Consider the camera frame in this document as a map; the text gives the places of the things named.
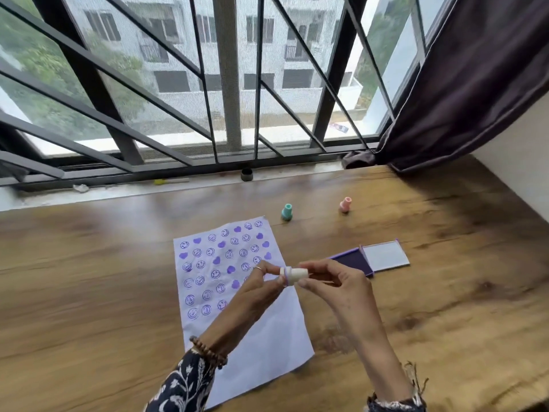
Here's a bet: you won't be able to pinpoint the person's left hand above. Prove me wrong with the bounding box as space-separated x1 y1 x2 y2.
200 261 287 359

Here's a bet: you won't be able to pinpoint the person's right hand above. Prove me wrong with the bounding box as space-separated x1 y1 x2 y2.
295 259 385 346

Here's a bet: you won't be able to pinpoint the white round stamp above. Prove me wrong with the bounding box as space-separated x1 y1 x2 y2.
280 267 309 286

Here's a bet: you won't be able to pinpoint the person's left forearm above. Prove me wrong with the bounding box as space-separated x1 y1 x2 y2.
144 337 228 412

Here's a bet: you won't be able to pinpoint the person's right forearm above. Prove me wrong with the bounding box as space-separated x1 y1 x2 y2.
355 326 416 404

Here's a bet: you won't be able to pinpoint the white paper with purple stamps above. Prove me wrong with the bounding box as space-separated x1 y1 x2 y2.
173 216 315 409

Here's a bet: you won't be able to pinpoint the open purple ink pad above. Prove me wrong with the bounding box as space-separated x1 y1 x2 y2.
329 239 411 278

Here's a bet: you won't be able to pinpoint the thread wrist band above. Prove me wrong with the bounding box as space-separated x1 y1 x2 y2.
367 361 429 408

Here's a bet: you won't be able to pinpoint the black metal window grille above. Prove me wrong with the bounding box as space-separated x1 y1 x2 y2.
0 0 449 187

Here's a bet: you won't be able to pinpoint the white building outside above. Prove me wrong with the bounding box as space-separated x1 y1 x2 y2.
64 0 365 125

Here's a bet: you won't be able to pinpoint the dark purple curtain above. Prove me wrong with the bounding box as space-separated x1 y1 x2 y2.
342 0 549 173

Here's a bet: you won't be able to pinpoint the green trees outside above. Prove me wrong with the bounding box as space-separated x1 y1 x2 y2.
0 0 148 140

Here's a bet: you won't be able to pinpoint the brown bead bracelet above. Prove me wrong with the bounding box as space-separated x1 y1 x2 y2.
189 336 228 369

